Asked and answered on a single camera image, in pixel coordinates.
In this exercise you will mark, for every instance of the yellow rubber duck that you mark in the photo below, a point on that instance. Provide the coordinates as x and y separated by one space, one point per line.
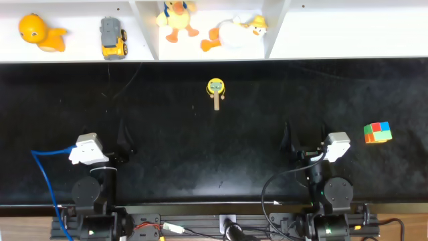
33 30

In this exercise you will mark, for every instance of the many-coloured puzzle cube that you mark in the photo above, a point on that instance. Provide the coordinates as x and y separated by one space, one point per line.
378 132

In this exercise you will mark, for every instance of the mounting rail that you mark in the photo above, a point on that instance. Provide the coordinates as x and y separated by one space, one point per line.
200 227

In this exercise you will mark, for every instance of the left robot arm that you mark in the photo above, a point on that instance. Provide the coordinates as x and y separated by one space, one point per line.
86 192

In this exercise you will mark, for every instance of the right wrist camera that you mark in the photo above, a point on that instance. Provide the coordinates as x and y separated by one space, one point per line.
337 145

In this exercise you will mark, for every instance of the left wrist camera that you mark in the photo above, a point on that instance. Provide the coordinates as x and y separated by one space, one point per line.
87 149

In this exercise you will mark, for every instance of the yellow rattle drum toy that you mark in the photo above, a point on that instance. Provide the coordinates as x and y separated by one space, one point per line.
215 86

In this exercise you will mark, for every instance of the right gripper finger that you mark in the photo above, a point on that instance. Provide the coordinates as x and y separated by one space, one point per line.
288 142
324 132

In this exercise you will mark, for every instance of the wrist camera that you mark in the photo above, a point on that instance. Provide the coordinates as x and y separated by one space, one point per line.
87 149
337 145

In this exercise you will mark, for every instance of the grey and yellow toy truck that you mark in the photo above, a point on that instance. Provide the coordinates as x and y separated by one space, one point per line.
112 38

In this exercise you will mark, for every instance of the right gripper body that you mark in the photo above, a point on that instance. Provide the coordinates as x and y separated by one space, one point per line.
311 154

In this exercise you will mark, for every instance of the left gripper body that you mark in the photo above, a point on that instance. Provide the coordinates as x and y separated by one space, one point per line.
117 158

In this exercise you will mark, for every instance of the white plush duck yellow hat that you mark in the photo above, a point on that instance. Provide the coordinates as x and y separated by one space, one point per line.
237 35

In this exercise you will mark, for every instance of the white shelf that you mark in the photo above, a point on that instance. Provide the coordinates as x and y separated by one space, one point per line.
83 40

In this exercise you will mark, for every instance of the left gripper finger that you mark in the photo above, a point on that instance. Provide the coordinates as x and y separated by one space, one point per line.
85 130
125 140

